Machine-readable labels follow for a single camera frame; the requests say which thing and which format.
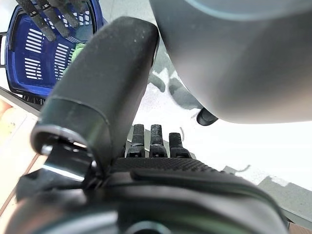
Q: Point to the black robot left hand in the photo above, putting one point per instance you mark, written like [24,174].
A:
[102,85]

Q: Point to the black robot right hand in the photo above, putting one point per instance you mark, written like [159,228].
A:
[36,17]

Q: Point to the blue plastic shopping basket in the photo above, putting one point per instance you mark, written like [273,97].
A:
[48,56]

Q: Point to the napa cabbage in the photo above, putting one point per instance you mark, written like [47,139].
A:
[79,50]

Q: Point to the wooden display rack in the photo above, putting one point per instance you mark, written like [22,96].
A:
[14,146]

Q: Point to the silver robot left leg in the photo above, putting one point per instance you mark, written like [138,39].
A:
[231,61]

